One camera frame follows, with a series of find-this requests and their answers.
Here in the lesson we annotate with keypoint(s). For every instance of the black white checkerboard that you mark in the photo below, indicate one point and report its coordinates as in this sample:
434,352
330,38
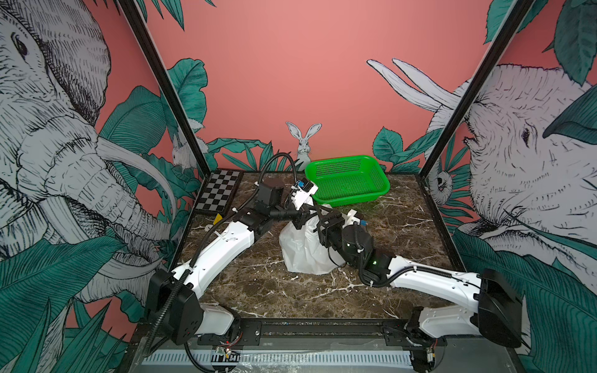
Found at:
217,193

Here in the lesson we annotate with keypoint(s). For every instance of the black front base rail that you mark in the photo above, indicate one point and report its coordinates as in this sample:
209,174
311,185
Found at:
394,332

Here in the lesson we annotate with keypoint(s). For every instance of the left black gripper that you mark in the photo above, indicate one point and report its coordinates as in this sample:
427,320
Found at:
303,214

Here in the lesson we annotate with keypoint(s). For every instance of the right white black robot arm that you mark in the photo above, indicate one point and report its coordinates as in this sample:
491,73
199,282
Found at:
483,304

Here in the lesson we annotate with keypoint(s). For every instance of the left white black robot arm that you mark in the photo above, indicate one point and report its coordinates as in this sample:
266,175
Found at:
173,300

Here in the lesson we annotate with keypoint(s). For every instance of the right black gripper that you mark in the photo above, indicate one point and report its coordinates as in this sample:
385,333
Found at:
337,219

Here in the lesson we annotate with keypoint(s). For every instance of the green plastic basket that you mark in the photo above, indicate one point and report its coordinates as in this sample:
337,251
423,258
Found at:
347,180

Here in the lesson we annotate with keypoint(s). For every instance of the right black frame post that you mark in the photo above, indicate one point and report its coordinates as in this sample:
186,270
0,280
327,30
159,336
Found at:
509,27

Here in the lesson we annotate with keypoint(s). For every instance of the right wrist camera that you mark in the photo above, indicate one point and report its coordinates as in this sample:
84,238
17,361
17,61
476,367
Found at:
354,217

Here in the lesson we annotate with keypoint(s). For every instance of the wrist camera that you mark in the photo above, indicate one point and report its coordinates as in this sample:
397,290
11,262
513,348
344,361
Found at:
302,194
354,217

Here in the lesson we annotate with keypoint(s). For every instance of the black frame post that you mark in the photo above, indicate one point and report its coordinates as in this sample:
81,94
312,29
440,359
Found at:
509,27
134,18

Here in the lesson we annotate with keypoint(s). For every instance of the white ruler strip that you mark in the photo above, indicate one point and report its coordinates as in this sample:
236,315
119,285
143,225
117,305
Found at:
386,359

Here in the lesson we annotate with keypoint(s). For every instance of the left black frame post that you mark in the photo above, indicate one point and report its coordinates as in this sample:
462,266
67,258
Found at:
134,18

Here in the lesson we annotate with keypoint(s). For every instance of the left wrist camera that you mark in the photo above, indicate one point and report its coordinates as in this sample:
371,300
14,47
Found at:
302,194

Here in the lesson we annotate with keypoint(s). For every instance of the yellow warning sticker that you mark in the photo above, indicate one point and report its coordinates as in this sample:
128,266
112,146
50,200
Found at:
219,220

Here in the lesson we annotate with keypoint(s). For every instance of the white plastic bag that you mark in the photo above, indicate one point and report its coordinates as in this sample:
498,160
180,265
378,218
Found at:
302,251

